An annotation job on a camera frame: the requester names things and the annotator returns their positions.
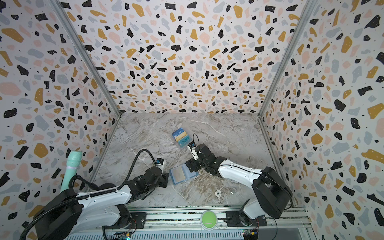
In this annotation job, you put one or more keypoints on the white poker chip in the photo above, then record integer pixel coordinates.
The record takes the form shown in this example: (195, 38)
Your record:
(218, 194)

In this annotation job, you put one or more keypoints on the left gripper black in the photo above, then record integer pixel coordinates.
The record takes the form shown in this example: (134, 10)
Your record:
(166, 177)

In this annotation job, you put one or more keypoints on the gold yellow credit card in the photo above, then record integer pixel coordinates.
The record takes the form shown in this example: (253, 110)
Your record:
(178, 174)

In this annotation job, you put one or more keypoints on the mint green cylinder handle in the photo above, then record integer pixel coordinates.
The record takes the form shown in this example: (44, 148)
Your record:
(72, 164)

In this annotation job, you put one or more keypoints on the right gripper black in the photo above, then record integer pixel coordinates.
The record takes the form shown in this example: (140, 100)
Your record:
(194, 162)

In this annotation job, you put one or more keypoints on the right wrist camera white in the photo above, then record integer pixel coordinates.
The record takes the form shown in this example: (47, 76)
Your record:
(192, 147)

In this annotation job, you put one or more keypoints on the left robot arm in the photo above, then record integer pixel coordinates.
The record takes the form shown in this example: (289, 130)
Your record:
(72, 212)

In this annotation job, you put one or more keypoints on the green push button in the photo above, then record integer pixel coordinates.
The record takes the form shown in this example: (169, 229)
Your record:
(209, 220)

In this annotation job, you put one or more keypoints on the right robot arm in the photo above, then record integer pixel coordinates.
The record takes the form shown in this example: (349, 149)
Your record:
(272, 193)

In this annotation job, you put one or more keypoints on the aluminium front rail frame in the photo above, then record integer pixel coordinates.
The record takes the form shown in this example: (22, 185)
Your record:
(184, 224)

